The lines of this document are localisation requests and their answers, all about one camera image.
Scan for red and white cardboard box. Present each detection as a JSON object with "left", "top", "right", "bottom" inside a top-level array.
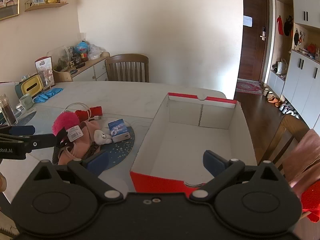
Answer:
[{"left": 129, "top": 92, "right": 258, "bottom": 193}]

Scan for wooden chair with black seat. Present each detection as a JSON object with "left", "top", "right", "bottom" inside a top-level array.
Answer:
[{"left": 257, "top": 114, "right": 310, "bottom": 180}]

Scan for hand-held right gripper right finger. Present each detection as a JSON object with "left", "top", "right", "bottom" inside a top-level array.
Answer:
[{"left": 189, "top": 150, "right": 288, "bottom": 202}]

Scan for red hanging cloth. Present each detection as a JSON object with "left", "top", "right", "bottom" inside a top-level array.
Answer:
[{"left": 276, "top": 16, "right": 284, "bottom": 36}]

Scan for person's left hand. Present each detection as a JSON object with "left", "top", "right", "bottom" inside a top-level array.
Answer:
[{"left": 0, "top": 171, "right": 7, "bottom": 193}]

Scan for black dotted gloves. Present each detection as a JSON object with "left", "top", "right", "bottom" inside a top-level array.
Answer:
[{"left": 52, "top": 145, "right": 63, "bottom": 165}]

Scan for wooden wall shelf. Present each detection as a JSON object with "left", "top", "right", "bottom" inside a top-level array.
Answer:
[{"left": 24, "top": 0, "right": 69, "bottom": 12}]

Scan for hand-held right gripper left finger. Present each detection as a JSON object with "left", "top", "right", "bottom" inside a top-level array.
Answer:
[{"left": 33, "top": 150, "right": 125, "bottom": 202}]

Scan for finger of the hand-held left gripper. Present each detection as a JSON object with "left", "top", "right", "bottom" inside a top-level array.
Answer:
[
  {"left": 24, "top": 129, "right": 69, "bottom": 153},
  {"left": 0, "top": 125, "right": 36, "bottom": 137}
]

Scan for glass terrarium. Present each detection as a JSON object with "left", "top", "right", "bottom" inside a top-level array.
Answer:
[{"left": 47, "top": 45, "right": 73, "bottom": 72}]

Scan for blue and white tissue packet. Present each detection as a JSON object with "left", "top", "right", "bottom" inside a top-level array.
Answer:
[{"left": 108, "top": 119, "right": 131, "bottom": 143}]

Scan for blue printed table mat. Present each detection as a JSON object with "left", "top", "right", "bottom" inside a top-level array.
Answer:
[{"left": 0, "top": 104, "right": 154, "bottom": 205}]

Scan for dark wooden slatted chair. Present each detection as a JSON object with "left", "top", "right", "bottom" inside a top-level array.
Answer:
[{"left": 105, "top": 54, "right": 150, "bottom": 83}]

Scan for white tote bag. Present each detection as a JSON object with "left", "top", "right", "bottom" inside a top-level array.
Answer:
[{"left": 276, "top": 59, "right": 288, "bottom": 75}]

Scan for green mug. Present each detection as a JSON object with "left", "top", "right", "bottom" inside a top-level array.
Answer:
[{"left": 19, "top": 94, "right": 34, "bottom": 110}]

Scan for white and wood cabinet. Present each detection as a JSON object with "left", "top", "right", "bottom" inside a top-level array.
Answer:
[{"left": 265, "top": 0, "right": 320, "bottom": 130}]

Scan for black and red hanging bag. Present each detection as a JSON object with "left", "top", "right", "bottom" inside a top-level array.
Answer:
[{"left": 284, "top": 16, "right": 293, "bottom": 37}]

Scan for red patterned rug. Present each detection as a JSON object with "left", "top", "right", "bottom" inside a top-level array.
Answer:
[{"left": 235, "top": 80, "right": 264, "bottom": 95}]

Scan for glass jar with dark contents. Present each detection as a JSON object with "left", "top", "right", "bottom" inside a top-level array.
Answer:
[{"left": 0, "top": 94, "right": 17, "bottom": 126}]

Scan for blue cloth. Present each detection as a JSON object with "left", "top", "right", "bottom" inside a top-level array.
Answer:
[{"left": 44, "top": 87, "right": 63, "bottom": 98}]

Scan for red garment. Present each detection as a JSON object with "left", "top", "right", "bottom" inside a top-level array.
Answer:
[{"left": 301, "top": 180, "right": 320, "bottom": 223}]

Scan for pink fringed scarf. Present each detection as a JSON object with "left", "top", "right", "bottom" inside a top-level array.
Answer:
[{"left": 282, "top": 129, "right": 320, "bottom": 189}]

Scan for brown wooden door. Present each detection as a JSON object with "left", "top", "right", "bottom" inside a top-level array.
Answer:
[{"left": 236, "top": 0, "right": 274, "bottom": 84}]

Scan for blue ball toy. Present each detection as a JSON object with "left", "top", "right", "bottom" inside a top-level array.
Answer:
[{"left": 76, "top": 41, "right": 90, "bottom": 53}]

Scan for white and wood sideboard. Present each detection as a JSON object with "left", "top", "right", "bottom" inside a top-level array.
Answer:
[{"left": 52, "top": 52, "right": 110, "bottom": 82}]

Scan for row of shoes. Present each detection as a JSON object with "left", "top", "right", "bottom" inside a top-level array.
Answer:
[{"left": 262, "top": 87, "right": 300, "bottom": 118}]

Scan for clear plastic bag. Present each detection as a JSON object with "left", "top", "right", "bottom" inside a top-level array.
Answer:
[{"left": 87, "top": 44, "right": 103, "bottom": 60}]

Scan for pink plush strawberry toy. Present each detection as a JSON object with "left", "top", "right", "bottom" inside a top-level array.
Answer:
[{"left": 52, "top": 112, "right": 84, "bottom": 143}]

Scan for small white plush toy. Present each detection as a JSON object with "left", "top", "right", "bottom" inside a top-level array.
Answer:
[{"left": 94, "top": 129, "right": 112, "bottom": 145}]

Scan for yellow tissue box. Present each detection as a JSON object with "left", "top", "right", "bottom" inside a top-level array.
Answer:
[{"left": 15, "top": 76, "right": 44, "bottom": 98}]

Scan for white charging cable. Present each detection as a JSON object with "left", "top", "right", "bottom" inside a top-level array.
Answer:
[{"left": 61, "top": 102, "right": 103, "bottom": 121}]

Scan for brown gift box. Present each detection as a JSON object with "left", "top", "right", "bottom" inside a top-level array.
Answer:
[{"left": 34, "top": 56, "right": 53, "bottom": 79}]

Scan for pink knitted hat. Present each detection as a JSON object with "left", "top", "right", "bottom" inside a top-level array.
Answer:
[{"left": 57, "top": 120, "right": 106, "bottom": 166}]

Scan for small red fabric pouch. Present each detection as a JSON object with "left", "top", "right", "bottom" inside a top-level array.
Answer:
[{"left": 75, "top": 106, "right": 103, "bottom": 121}]

